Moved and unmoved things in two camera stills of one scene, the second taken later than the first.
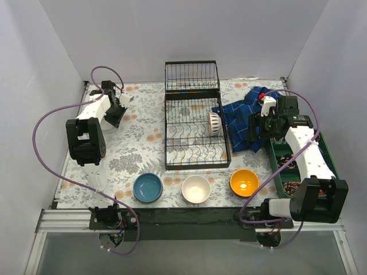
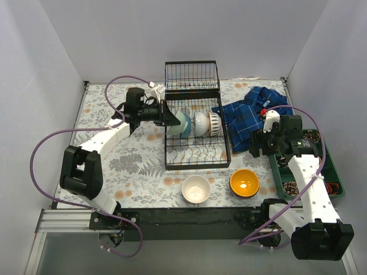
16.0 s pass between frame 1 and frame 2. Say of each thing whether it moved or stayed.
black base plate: stayed
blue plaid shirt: stayed
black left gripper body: moved
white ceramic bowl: stayed
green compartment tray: stayed
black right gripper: moved
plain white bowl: moved
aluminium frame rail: stayed
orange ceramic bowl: stayed
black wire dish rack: stayed
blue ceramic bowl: moved
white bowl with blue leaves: stayed
